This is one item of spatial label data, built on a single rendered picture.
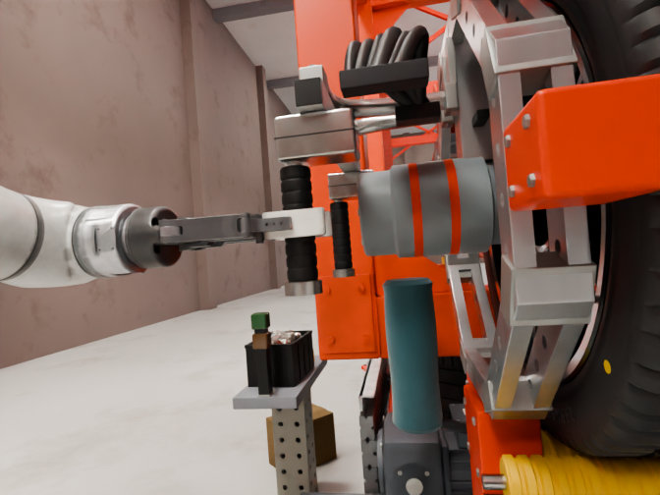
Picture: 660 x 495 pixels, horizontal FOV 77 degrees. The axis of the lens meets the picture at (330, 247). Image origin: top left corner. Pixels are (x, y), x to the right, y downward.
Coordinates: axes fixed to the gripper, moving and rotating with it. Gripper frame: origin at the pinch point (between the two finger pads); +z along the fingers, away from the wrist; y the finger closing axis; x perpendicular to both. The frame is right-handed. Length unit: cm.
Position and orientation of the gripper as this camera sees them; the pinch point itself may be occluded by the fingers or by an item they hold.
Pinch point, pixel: (300, 224)
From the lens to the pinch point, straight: 48.0
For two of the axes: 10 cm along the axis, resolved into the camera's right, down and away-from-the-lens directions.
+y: -1.7, -0.1, -9.9
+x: -0.7, -10.0, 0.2
